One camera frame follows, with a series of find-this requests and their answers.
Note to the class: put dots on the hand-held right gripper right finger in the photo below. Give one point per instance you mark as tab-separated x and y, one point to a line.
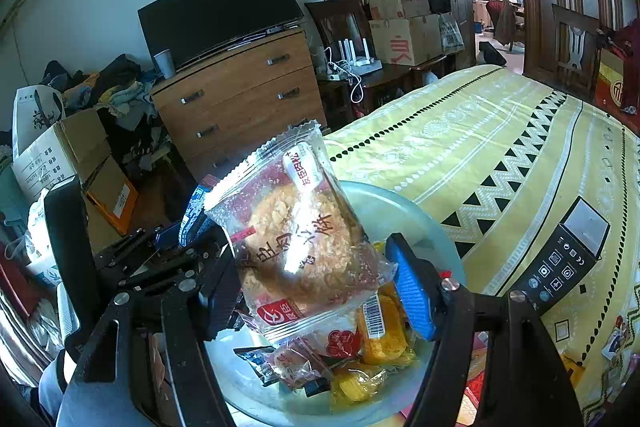
410	292

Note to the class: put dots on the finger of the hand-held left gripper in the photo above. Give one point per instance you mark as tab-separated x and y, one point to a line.
145	249
165	277

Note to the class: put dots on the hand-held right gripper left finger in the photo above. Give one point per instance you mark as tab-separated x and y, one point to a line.
220	302

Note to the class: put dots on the orange-yellow barcoded snack packet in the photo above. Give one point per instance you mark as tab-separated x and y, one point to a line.
385	337

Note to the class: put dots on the blue white snack packet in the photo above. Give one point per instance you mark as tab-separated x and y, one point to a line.
197	212

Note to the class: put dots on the clear glass bowl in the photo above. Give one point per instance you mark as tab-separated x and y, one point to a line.
400	212

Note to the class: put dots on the clear meat floss cake packet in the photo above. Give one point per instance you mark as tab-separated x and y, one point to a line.
300	247

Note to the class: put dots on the white plastic bag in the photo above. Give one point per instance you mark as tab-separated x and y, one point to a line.
42	247

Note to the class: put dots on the orange flat carton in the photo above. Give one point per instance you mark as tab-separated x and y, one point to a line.
112	199

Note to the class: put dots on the dark snack packet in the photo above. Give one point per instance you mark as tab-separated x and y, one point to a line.
252	357

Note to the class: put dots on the pink box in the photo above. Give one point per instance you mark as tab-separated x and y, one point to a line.
480	352

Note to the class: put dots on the white printed cardboard box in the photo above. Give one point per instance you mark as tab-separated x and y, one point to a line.
60	152

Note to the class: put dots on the clear red-label snack packet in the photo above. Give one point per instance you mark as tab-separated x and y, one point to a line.
300	362

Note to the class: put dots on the yellow snack packet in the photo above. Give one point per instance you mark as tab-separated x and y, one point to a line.
357	384

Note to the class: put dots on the orange red box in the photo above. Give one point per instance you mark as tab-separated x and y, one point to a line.
470	399

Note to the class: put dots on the white paper bag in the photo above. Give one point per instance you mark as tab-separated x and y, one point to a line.
35	117

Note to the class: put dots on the black printed box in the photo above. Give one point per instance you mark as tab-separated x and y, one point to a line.
555	267

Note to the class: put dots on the pile of dark clothes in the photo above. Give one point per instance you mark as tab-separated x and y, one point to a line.
120	92

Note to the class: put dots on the wooden dresser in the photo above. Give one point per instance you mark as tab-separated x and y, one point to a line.
240	107

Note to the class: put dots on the grey cup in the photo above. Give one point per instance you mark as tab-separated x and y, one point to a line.
164	63

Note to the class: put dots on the yellow patterned bedspread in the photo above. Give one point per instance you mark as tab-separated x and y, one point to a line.
500	117

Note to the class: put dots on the small colourful snack packet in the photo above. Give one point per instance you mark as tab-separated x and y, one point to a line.
615	337

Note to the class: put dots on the dark side table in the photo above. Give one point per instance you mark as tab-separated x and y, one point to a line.
385	82

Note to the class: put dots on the white power strip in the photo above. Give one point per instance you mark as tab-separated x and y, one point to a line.
332	74

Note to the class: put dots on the white router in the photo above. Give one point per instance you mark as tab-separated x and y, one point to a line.
357	62

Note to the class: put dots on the black television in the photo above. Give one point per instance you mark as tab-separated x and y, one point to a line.
215	17

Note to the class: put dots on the cardboard box with red print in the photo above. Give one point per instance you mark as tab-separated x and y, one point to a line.
405	39

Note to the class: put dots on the printed plastic bag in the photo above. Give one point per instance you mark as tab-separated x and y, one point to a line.
451	32

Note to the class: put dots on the dark wooden chair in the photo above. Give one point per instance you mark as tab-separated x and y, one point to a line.
340	22

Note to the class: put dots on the brown jacket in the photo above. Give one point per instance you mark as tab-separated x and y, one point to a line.
505	24

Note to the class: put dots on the yellow red bag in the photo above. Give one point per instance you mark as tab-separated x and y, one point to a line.
611	82

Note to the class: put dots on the maroon cloth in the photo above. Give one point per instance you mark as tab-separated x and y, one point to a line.
627	39

